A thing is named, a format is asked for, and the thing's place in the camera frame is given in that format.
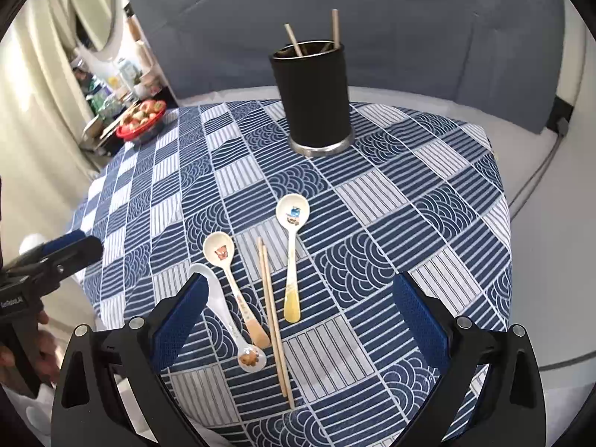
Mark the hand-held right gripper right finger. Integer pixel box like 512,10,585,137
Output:
391,272,546,447

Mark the pile of fruit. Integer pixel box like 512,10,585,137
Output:
122,100,166,126

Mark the blue patterned tablecloth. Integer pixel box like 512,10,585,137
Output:
72,100,513,447

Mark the blue-grey sofa backrest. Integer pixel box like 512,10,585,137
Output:
122,0,566,136

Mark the white spoon bear print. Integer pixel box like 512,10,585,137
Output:
188,263,267,373

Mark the red bowl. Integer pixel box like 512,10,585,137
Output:
115,99,167,143

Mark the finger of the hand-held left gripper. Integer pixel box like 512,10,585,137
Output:
2,231,104,285

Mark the oval wall mirror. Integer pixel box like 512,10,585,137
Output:
67,0,126,63

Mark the cream curtain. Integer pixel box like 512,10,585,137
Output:
0,9,96,187

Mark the white spoon blue print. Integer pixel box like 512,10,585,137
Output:
276,194,311,323

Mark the person's left hand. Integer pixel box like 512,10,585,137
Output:
0,310,63,385

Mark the white spoon orange handle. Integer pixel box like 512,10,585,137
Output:
203,232,272,350

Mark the grey cable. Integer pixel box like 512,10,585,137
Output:
507,118,571,212

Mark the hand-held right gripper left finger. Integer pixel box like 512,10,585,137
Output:
50,274,210,447

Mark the cluttered side table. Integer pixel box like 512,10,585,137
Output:
70,53,178,159

